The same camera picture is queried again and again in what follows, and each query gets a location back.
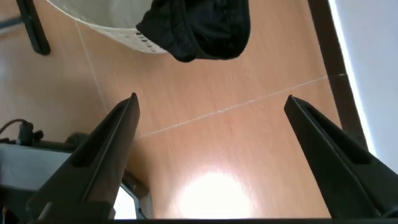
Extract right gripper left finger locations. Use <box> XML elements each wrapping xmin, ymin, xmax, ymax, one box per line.
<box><xmin>26</xmin><ymin>92</ymin><xmax>141</xmax><ymax>220</ymax></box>

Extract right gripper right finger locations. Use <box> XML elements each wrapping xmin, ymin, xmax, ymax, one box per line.
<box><xmin>284</xmin><ymin>95</ymin><xmax>398</xmax><ymax>218</ymax></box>

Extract black garment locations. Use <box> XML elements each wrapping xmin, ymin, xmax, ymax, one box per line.
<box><xmin>136</xmin><ymin>0</ymin><xmax>251</xmax><ymax>63</ymax></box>

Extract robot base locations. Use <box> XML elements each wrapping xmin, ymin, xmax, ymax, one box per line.
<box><xmin>0</xmin><ymin>132</ymin><xmax>153</xmax><ymax>220</ymax></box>

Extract black clothes rack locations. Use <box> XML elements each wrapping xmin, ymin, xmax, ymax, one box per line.
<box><xmin>0</xmin><ymin>0</ymin><xmax>52</xmax><ymax>56</ymax></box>

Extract white laundry basket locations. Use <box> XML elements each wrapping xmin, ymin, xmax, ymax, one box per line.
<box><xmin>46</xmin><ymin>0</ymin><xmax>169</xmax><ymax>55</ymax></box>

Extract black cable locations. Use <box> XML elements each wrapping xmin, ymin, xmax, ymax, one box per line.
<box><xmin>0</xmin><ymin>118</ymin><xmax>44</xmax><ymax>146</ymax></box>

